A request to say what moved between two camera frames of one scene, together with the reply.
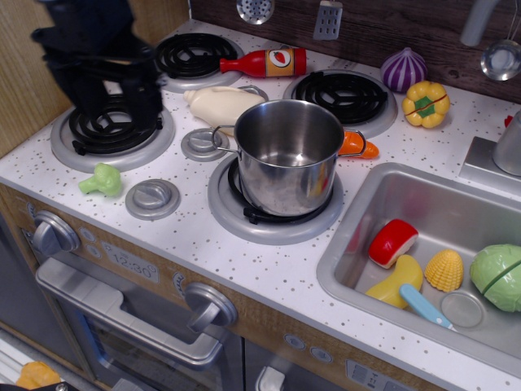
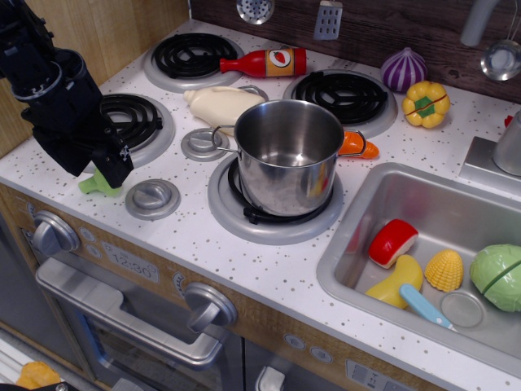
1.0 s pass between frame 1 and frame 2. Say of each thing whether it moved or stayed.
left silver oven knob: stayed
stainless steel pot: stayed
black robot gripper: moved
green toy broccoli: stayed
